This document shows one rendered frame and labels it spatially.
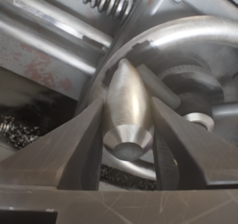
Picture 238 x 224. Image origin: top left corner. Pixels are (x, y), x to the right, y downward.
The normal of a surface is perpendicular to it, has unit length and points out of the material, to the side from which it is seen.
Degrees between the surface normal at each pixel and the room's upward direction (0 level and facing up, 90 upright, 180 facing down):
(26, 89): 0
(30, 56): 90
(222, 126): 90
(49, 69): 90
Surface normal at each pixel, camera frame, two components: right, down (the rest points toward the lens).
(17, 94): 0.50, -0.68
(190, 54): -0.02, 0.61
